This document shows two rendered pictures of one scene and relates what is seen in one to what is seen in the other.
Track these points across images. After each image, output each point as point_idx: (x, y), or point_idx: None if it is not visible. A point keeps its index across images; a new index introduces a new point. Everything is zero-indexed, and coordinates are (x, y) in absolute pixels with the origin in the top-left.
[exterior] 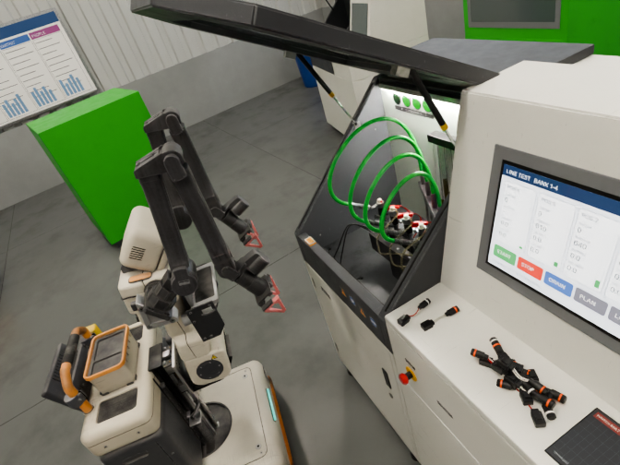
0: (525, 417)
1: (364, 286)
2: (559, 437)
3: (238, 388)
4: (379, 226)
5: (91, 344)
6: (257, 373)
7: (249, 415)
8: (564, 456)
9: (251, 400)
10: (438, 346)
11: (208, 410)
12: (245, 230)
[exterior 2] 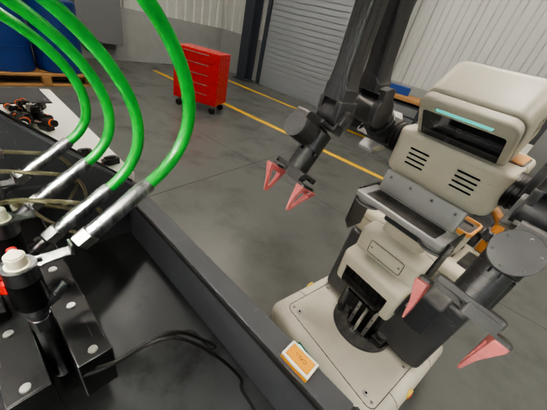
0: (48, 111)
1: (162, 313)
2: (35, 102)
3: (360, 372)
4: (86, 93)
5: (470, 218)
6: (352, 402)
7: (326, 339)
8: (42, 99)
9: (334, 357)
10: (85, 143)
11: (362, 316)
12: (451, 281)
